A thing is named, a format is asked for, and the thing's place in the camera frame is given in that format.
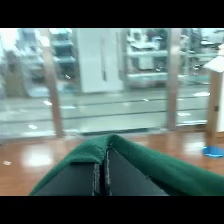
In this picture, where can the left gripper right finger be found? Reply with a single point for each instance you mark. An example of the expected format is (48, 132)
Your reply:
(128, 178)

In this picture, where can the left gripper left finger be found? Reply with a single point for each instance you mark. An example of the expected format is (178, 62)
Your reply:
(75, 180)

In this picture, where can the green T-shirt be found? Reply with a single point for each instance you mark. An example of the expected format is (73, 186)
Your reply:
(173, 170)

